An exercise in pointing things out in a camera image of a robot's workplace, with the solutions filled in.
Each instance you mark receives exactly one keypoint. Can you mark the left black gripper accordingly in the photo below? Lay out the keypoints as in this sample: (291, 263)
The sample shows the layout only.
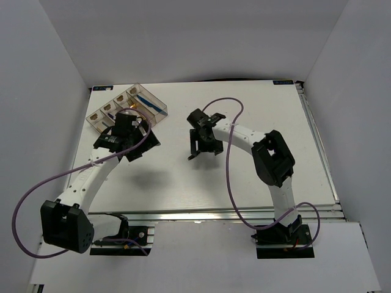
(149, 141)

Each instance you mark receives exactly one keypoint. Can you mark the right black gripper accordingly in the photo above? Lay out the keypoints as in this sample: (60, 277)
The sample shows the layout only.
(217, 147)

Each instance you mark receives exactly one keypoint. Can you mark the blue knife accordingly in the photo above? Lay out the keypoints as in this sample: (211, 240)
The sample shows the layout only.
(151, 105)

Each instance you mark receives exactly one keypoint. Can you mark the gold fork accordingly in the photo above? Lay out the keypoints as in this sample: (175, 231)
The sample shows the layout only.
(133, 103)

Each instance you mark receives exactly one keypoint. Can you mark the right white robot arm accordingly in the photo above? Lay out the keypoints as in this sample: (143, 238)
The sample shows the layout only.
(272, 158)

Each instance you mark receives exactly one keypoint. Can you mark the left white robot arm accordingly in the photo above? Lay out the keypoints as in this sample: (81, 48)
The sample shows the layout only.
(66, 222)

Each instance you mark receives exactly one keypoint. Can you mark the clear plastic compartment organizer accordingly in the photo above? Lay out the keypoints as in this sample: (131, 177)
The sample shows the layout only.
(135, 97)

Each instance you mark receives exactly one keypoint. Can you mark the blue label sticker left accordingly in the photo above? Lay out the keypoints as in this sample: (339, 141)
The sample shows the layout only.
(102, 88)

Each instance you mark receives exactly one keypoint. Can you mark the blue label sticker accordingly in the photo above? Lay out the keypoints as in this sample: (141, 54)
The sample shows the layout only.
(102, 88)
(283, 82)

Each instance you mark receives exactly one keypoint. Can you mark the blue label sticker right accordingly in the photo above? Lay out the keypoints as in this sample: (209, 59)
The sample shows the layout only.
(283, 82)

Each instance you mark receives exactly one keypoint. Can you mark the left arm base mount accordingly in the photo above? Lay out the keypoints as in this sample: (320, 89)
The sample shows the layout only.
(114, 235)

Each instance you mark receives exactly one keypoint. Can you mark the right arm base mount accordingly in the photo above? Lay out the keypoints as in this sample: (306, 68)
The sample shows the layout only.
(270, 244)

